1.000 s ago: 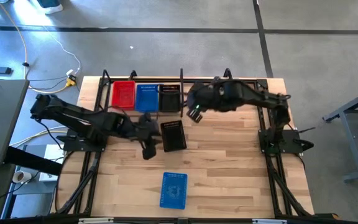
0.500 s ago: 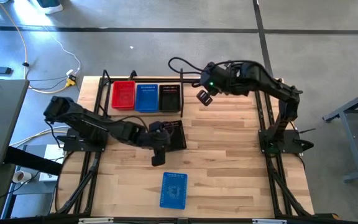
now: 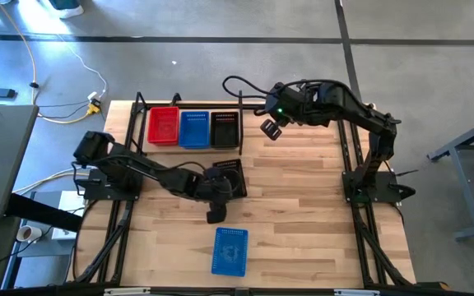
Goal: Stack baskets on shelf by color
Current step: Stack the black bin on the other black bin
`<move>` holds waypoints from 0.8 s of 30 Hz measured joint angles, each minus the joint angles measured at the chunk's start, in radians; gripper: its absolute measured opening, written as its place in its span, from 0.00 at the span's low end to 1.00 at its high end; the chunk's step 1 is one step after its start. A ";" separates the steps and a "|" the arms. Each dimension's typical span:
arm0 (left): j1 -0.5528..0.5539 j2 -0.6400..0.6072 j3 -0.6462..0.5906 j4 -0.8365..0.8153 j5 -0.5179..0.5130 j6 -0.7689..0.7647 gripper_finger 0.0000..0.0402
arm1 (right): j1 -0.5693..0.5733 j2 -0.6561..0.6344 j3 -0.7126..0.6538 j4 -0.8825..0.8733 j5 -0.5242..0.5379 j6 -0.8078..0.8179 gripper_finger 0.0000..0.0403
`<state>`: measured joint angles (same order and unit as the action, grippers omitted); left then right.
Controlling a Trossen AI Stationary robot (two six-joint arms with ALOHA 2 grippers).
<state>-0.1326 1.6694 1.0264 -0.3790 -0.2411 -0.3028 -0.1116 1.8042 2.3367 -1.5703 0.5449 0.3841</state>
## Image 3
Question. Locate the black plastic basket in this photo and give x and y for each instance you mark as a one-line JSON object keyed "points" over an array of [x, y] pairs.
{"points": [[224, 131], [238, 172]]}

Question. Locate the grey desk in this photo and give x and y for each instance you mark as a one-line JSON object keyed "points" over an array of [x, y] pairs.
{"points": [[2, 156]]}

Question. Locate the paper cup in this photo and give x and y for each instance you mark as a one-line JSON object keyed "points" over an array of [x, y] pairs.
{"points": [[28, 233]]}

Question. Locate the blue plastic basket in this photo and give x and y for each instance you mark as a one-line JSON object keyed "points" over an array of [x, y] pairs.
{"points": [[194, 129], [229, 251]]}

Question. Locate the black desk leg beam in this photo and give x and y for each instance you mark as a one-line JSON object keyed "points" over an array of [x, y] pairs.
{"points": [[43, 211]]}

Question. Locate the black aluminium rig frame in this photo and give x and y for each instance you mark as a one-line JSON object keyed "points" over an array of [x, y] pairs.
{"points": [[360, 234]]}

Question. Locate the silver frame bracket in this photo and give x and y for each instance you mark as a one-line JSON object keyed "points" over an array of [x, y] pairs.
{"points": [[356, 292], [126, 291]]}

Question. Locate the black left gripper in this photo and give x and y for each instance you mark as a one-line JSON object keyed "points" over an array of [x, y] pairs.
{"points": [[216, 193]]}

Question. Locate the white box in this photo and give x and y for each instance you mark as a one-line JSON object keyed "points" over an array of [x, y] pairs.
{"points": [[70, 205]]}

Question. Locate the black metal shelf frame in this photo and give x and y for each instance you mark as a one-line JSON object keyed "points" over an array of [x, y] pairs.
{"points": [[240, 123]]}

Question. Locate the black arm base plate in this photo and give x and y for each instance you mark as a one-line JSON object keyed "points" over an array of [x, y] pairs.
{"points": [[97, 191], [385, 191]]}

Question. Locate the grey-blue table frame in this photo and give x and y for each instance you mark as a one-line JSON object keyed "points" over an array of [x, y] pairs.
{"points": [[469, 201]]}

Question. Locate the yellow plug connector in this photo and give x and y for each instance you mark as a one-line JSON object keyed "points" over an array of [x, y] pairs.
{"points": [[94, 108]]}

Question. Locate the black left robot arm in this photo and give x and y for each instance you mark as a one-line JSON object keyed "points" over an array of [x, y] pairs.
{"points": [[138, 172]]}

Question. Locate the red plastic basket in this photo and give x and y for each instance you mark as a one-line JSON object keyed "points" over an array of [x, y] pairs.
{"points": [[163, 127]]}

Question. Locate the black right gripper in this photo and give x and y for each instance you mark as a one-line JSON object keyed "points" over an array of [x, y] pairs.
{"points": [[284, 104]]}

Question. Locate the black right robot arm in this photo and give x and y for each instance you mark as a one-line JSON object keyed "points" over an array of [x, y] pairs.
{"points": [[356, 111]]}

